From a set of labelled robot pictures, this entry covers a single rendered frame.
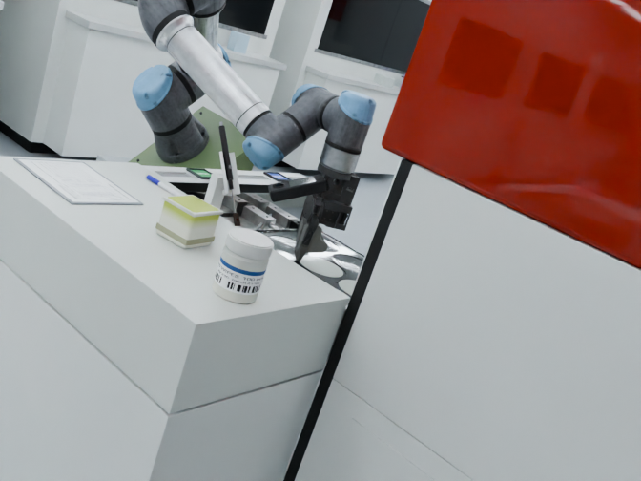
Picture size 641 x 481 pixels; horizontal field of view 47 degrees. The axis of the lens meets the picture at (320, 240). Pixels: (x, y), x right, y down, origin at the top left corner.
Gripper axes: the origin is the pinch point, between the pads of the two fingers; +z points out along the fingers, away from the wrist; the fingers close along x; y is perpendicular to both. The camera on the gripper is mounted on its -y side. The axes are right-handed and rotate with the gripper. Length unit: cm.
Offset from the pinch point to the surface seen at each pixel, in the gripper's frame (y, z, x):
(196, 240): -24.2, -6.8, -23.9
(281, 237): -0.7, 1.4, 13.2
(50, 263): -46, 3, -23
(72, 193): -45.4, -5.6, -11.2
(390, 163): 213, 73, 527
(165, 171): -28.8, -4.8, 20.6
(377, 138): 184, 50, 505
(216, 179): -21.3, -13.0, -6.1
